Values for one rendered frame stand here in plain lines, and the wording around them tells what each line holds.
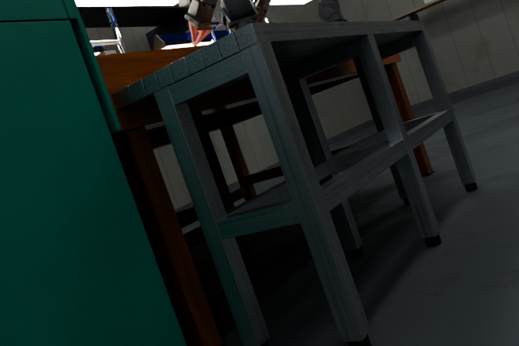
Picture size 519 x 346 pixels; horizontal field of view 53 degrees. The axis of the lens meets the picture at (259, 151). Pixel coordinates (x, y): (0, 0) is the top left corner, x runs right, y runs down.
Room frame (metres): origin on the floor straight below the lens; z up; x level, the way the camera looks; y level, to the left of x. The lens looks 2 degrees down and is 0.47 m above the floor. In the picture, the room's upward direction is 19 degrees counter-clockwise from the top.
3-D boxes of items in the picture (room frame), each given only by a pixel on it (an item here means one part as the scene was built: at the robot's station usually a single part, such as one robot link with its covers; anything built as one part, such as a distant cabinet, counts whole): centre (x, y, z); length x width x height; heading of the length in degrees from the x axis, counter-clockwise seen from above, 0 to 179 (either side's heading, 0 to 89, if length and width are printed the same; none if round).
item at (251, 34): (1.73, -0.03, 0.65); 1.20 x 0.90 x 0.04; 145
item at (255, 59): (1.55, -0.28, 0.32); 1.20 x 0.29 x 0.63; 145
